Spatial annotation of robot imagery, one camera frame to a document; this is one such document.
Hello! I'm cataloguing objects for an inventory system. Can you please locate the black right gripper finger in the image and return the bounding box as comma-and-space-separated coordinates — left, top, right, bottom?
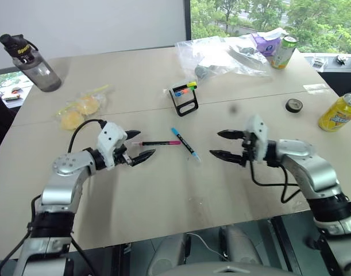
217, 129, 246, 141
209, 149, 248, 167

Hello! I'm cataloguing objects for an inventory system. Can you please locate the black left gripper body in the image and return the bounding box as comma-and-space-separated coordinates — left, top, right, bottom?
113, 140, 134, 168

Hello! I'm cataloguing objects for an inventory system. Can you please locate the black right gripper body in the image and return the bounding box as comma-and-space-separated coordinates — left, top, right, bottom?
240, 131, 258, 168

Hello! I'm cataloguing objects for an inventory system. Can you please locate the black pen with pink cap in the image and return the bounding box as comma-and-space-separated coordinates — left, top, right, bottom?
131, 140, 182, 147

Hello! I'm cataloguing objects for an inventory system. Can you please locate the black pen with blue cap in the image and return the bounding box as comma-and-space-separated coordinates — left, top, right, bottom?
171, 127, 202, 162

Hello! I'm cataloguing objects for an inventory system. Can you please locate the black pen holder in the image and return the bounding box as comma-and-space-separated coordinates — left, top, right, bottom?
168, 81, 199, 117

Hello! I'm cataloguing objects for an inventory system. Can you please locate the yellow round cake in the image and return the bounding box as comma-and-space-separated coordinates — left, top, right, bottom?
77, 95, 101, 116
60, 111, 84, 131

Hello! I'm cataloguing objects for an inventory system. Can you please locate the clear bag with yellow cakes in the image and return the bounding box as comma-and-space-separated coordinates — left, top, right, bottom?
51, 83, 112, 132

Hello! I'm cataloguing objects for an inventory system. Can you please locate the black tape roll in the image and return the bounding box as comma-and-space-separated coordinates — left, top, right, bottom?
285, 98, 304, 113

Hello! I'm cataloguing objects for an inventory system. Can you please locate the yellow marker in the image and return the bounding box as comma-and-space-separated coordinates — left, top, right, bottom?
173, 81, 198, 90

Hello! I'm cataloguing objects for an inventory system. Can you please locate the dark grey object in bag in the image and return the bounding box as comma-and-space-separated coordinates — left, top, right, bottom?
194, 64, 219, 82

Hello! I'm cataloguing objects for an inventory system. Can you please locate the large clear plastic bag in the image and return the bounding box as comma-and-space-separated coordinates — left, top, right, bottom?
174, 36, 275, 78

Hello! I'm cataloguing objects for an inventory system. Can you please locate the grey rounded robot leg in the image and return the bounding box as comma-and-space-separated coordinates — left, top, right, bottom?
220, 225, 264, 267
147, 233, 188, 276

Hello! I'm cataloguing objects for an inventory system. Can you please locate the small clear plastic wrapper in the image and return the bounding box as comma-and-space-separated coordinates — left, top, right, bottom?
303, 83, 331, 93

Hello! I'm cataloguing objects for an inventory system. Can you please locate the yellow drink can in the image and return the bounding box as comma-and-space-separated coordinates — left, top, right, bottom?
318, 92, 351, 133

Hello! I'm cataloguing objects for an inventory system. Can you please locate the green drink can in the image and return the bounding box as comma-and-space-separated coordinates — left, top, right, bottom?
270, 34, 298, 70

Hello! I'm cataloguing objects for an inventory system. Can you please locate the purple tissue pack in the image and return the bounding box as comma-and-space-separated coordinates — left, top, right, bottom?
250, 27, 287, 57

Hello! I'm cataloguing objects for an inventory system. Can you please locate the black table leg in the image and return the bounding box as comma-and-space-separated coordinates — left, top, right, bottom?
270, 215, 304, 276

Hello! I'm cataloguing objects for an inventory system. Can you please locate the small grey box on ledge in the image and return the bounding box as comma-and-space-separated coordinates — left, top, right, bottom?
311, 55, 326, 70

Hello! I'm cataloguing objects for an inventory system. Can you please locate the grey water bottle black lid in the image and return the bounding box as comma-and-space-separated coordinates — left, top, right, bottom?
0, 33, 63, 93

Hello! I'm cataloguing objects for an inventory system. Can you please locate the grey robot torso edge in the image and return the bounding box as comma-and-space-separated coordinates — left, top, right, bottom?
184, 260, 284, 276

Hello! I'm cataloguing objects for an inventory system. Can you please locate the white roller blind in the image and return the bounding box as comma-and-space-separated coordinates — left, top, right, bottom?
0, 0, 187, 71

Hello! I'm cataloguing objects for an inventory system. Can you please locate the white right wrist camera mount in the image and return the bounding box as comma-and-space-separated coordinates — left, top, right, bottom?
245, 114, 270, 164

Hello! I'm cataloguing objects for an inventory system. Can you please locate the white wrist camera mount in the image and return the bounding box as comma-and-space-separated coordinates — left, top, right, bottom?
245, 114, 270, 164
96, 121, 128, 171

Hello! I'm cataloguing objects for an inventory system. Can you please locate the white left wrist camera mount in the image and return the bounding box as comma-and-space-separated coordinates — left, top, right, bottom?
96, 121, 128, 171

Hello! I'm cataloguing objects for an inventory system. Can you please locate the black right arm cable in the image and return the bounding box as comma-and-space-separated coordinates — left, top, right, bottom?
249, 159, 303, 204

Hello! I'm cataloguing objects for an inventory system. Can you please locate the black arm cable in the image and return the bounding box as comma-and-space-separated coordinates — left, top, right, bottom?
249, 159, 303, 204
67, 118, 107, 155

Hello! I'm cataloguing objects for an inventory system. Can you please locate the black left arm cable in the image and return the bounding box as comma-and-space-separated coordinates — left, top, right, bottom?
67, 118, 107, 155

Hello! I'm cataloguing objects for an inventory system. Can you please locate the thin white cable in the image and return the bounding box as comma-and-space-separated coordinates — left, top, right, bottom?
186, 232, 226, 260

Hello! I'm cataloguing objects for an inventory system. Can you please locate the black window frame post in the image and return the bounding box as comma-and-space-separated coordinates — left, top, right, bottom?
183, 0, 192, 41

